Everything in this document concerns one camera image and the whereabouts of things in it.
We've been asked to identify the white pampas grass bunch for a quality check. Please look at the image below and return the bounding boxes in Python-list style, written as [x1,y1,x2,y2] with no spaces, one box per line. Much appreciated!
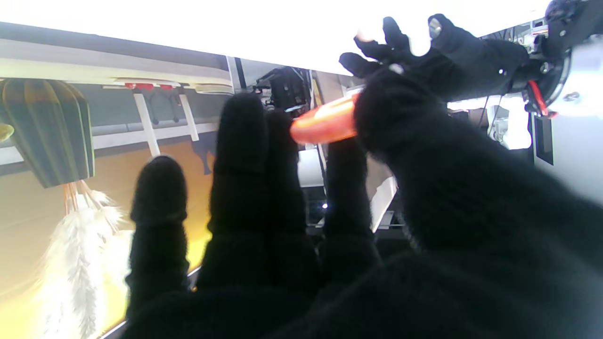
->
[33,181,132,339]

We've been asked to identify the black background equipment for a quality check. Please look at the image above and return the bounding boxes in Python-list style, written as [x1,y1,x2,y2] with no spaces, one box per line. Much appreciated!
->
[254,66,314,113]

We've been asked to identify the black ribbed vase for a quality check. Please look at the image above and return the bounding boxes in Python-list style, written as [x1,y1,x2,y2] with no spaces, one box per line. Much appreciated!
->
[0,78,96,189]

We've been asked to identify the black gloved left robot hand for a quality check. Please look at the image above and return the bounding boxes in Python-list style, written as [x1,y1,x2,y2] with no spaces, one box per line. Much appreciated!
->
[339,13,530,102]

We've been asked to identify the white-edged kitchen backdrop panel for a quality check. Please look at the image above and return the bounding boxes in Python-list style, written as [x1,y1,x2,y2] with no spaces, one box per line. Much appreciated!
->
[0,21,236,339]

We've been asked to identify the long light wooden counter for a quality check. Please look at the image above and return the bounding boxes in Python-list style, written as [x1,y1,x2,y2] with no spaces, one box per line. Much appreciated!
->
[0,38,234,88]

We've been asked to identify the wooden board with red pieces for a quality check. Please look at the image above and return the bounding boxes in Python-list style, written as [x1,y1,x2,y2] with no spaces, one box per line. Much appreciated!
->
[103,80,182,91]

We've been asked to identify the flat stack of plates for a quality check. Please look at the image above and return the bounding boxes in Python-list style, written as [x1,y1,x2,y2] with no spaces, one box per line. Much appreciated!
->
[194,84,234,95]

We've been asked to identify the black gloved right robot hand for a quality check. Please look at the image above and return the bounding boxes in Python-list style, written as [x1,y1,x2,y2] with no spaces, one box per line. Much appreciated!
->
[120,70,603,339]

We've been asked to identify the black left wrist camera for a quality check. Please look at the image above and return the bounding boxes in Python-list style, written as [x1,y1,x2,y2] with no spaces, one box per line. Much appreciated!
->
[542,0,603,57]

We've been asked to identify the red left arm cable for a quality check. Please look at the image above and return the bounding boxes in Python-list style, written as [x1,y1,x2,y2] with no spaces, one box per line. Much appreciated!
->
[527,79,559,118]

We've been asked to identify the small orange ring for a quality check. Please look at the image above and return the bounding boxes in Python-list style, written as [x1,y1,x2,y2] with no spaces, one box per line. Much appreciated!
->
[290,94,361,145]

